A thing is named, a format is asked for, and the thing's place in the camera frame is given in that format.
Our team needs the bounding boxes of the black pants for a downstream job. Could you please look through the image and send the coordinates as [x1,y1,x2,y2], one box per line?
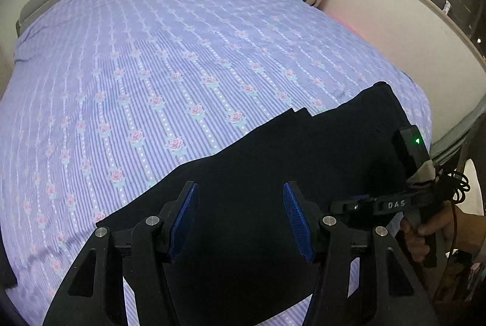
[103,83,409,325]

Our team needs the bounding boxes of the person's right hand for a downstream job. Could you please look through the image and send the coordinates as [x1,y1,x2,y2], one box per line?
[400,202,485,263]

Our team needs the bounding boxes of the black tracker box green light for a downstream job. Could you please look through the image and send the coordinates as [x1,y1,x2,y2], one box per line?
[392,125,435,184]

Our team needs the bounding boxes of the purple floral bed sheet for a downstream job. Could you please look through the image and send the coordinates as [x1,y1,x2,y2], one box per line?
[1,0,433,325]

